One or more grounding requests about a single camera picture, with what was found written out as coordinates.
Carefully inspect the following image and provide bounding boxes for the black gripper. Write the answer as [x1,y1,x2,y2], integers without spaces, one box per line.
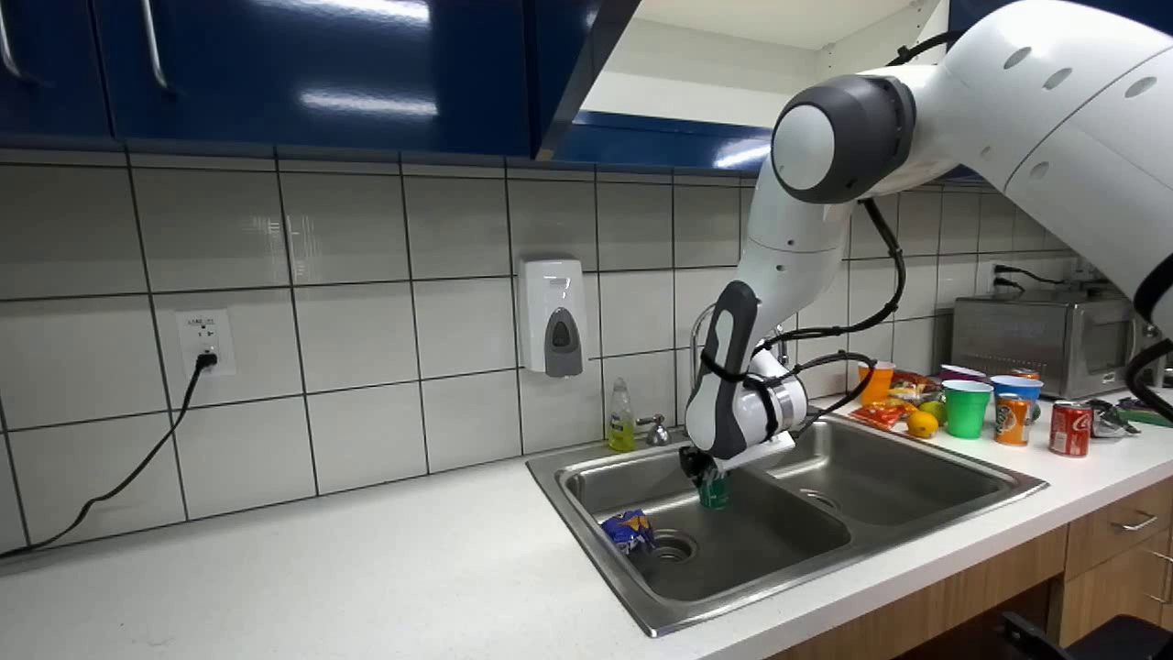
[675,442,728,490]

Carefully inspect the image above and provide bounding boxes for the stainless steel double sink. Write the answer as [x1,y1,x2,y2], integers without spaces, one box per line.
[526,405,1051,641]

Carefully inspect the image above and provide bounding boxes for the orange soda can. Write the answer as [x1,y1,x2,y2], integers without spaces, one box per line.
[994,391,1040,446]

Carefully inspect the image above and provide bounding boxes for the red soda can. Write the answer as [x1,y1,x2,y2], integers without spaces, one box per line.
[1045,394,1097,462]

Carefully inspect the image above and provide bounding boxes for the blue cabinet with white interior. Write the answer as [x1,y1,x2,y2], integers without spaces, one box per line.
[555,0,968,174]

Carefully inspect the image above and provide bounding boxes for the wooden base cabinet drawers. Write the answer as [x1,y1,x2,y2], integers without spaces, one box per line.
[765,474,1173,660]

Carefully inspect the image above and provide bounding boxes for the glossy blue cabinet door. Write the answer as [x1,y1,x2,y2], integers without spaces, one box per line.
[947,0,1173,39]
[526,0,644,162]

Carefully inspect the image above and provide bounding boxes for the yellow-green dish soap bottle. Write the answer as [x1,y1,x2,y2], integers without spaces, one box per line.
[600,379,643,459]

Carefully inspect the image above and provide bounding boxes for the blue snack bag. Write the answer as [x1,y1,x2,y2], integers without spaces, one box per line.
[597,506,659,559]

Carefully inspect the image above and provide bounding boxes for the orange plastic cup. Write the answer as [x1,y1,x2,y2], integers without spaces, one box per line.
[853,359,899,415]

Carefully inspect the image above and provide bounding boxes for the orange red chip bag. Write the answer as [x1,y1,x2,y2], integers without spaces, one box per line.
[853,370,947,432]

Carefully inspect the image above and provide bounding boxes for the yellow lemon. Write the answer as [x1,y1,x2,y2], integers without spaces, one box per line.
[905,404,947,442]

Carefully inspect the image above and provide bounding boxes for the green plastic cup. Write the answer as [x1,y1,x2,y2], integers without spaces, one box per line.
[939,379,999,440]

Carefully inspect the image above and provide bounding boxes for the blue plastic cup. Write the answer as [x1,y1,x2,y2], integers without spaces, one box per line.
[987,370,1050,416]

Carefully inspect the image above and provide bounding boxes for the stainless steel microwave oven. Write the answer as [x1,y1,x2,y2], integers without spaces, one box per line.
[949,289,1148,401]

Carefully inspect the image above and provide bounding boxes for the crumpled silver wrapper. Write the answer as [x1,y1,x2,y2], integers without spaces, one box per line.
[1087,394,1143,442]

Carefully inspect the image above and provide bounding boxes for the green flat packet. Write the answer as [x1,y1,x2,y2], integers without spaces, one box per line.
[1116,394,1173,432]

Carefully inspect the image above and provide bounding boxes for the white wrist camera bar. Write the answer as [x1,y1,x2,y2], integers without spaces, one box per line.
[718,432,819,475]

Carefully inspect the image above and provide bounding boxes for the white wall soap dispenser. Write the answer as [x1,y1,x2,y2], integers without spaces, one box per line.
[511,254,589,380]

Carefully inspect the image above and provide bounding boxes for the black appliance wall cable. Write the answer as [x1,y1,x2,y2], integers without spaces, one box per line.
[991,260,1105,295]

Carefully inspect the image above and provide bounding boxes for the white wall power outlet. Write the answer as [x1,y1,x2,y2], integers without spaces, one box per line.
[172,309,236,380]

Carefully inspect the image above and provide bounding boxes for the blue cabinets with metal handles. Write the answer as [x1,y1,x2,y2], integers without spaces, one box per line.
[0,0,539,162]

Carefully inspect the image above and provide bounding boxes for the black power cord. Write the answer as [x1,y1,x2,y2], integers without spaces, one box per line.
[0,352,222,566]

